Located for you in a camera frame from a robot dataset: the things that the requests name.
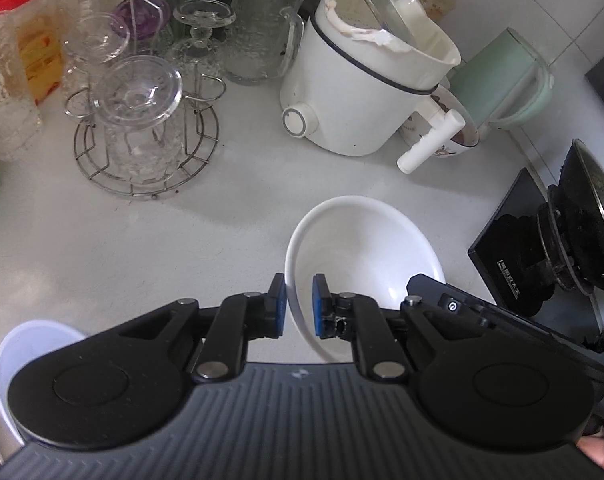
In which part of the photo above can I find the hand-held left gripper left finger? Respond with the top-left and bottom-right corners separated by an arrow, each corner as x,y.
117,273 -> 288,383

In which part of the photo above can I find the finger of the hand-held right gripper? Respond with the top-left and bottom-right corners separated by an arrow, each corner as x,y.
407,274 -> 488,335

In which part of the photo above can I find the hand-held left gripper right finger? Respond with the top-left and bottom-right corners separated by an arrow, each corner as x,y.
311,274 -> 483,383

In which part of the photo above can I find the plain white bowl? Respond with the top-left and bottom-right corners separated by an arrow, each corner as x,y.
284,196 -> 448,366

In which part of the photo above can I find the person's right hand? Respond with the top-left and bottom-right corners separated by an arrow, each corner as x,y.
577,427 -> 604,472

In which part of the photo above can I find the black gas stove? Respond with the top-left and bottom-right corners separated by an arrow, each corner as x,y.
468,167 -> 604,356

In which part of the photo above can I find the black wok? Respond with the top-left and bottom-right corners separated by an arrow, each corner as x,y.
557,139 -> 604,293

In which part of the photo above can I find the floral print ceramic bowl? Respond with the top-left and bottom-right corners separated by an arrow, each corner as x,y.
399,85 -> 481,159

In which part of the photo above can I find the white electric pot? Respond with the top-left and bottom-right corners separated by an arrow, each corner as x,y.
280,0 -> 466,176

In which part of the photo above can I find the large clear glass cup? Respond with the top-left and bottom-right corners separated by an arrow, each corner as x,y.
96,55 -> 184,184

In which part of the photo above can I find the pale green jug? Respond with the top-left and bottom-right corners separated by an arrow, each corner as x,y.
449,27 -> 554,133

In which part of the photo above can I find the translucent plastic container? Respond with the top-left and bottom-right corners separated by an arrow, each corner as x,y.
0,320 -> 88,448

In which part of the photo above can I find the textured glass pitcher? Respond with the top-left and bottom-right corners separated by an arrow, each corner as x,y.
224,0 -> 308,87

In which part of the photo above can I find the tan loofah sponge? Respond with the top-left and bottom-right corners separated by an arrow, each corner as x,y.
414,0 -> 456,17

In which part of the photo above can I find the stemmed glass dish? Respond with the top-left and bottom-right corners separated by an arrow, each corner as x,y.
162,0 -> 235,81

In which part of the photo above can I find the steel strainer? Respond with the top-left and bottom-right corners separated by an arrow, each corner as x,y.
344,0 -> 418,46

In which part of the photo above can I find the purple base glass cup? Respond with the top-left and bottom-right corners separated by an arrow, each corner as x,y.
113,0 -> 172,43

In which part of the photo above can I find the red lid plastic jar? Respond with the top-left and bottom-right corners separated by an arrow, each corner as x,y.
0,0 -> 66,161

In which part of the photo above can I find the wire cup rack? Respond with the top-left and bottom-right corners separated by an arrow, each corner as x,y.
63,74 -> 228,196

